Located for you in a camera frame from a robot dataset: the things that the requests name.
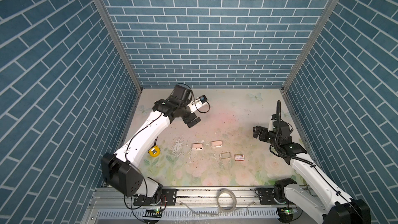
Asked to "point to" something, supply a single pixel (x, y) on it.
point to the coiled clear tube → (230, 192)
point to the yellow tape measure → (154, 151)
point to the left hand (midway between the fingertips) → (194, 110)
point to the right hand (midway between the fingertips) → (259, 127)
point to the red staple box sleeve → (239, 157)
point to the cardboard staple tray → (225, 155)
